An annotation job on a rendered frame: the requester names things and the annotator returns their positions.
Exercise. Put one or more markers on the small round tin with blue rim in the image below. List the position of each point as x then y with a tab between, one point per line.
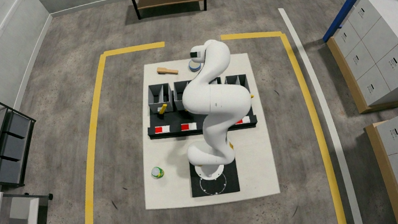
194	66

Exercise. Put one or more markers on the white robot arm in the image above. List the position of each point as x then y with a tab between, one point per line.
224	106

